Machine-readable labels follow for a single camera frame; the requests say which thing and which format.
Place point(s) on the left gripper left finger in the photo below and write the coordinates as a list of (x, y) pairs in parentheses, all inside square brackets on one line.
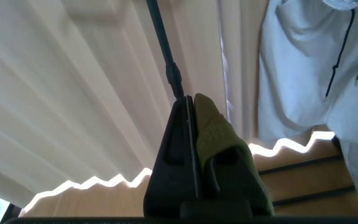
[(174, 180)]

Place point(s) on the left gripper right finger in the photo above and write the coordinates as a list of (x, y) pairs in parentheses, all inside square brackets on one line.
[(238, 186)]

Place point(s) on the green garment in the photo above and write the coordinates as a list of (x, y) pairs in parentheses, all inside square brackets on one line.
[(216, 133)]

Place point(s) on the pale grey shorts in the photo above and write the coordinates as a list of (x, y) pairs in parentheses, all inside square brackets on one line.
[(297, 77)]

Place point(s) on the black clothes rack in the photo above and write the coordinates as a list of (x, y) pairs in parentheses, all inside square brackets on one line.
[(165, 46)]

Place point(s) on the beige curtain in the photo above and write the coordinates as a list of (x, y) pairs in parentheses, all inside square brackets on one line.
[(57, 77)]

